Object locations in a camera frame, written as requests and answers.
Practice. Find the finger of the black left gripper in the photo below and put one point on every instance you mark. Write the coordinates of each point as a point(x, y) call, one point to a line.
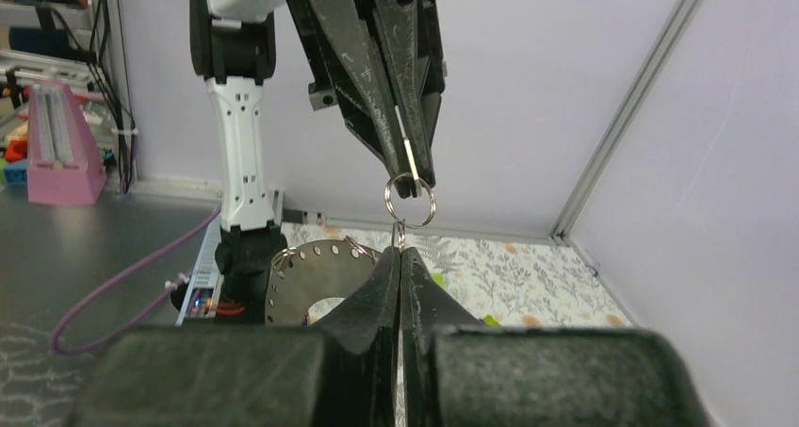
point(341, 35)
point(411, 46)

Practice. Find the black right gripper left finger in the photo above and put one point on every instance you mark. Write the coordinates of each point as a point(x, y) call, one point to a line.
point(339, 371)

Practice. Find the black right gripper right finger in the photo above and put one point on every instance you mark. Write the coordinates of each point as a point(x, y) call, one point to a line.
point(461, 372)

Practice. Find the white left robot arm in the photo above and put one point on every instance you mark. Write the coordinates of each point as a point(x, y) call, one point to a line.
point(233, 49)

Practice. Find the pink box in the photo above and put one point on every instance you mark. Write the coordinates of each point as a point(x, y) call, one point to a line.
point(64, 163)

